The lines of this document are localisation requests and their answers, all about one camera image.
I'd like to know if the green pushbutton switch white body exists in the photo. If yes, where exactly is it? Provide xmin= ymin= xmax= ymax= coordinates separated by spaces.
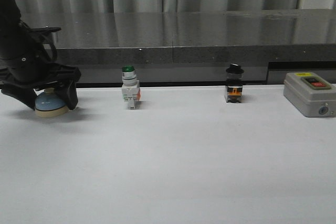
xmin=121 ymin=66 xmax=141 ymax=109

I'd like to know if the blue and cream service bell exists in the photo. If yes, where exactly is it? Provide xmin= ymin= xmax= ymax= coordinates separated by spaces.
xmin=35 ymin=88 xmax=69 ymax=118

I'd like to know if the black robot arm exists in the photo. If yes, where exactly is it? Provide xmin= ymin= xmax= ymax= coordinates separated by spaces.
xmin=1 ymin=0 xmax=81 ymax=110

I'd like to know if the grey push button station box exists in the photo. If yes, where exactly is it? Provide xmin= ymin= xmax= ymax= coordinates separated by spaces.
xmin=283 ymin=72 xmax=335 ymax=118

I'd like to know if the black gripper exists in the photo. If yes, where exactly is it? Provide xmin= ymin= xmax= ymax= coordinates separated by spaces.
xmin=1 ymin=26 xmax=81 ymax=110

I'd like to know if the black rotary selector switch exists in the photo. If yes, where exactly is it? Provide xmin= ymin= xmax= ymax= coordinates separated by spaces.
xmin=224 ymin=63 xmax=244 ymax=103

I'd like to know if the grey granite counter ledge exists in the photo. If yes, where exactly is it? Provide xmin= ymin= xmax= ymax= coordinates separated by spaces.
xmin=23 ymin=9 xmax=335 ymax=87

